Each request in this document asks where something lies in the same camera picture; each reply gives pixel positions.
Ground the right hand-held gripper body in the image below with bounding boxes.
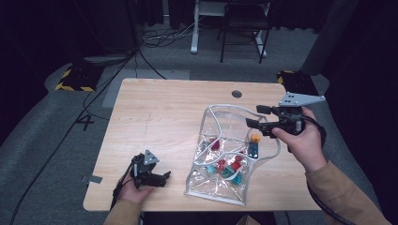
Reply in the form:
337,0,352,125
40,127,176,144
269,91,327,138

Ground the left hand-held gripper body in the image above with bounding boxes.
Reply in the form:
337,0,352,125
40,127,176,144
129,148,161,189

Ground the long dark blue toy block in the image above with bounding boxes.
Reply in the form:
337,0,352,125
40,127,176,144
246,142,260,159

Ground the red toy block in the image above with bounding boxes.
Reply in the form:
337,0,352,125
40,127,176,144
230,155,245,172
215,158,227,173

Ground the magenta toy block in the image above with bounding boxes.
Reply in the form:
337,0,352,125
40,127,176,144
208,138,222,152

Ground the transparent bag with white trim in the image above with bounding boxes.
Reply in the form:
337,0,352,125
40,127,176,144
183,103,282,207

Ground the person's left hand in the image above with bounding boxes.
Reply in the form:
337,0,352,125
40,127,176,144
116,172,157,206

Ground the person's right hand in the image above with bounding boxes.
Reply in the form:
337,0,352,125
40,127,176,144
270,106,329,173

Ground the grey tape strip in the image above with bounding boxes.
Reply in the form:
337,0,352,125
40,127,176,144
81,174,103,185

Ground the black chair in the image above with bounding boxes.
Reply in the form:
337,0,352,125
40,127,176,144
216,0,272,65

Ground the grey curtain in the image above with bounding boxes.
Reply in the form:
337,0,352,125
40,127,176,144
300,0,360,77

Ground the yellow black striped stand base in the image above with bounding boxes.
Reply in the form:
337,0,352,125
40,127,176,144
54,63,106,93

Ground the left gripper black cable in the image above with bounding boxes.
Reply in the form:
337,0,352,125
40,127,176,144
109,154,139,211

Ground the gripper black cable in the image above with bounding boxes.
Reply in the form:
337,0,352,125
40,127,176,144
109,154,139,211
299,114,359,225

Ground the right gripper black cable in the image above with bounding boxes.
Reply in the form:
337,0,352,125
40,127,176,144
299,114,359,225

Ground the long black floor cable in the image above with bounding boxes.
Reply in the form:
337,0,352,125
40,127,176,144
8,46,140,225

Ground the white desk frame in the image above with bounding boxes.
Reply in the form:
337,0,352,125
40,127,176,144
190,0,268,59

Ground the bundle of floor cables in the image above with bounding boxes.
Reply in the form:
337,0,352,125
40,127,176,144
140,15,205,50

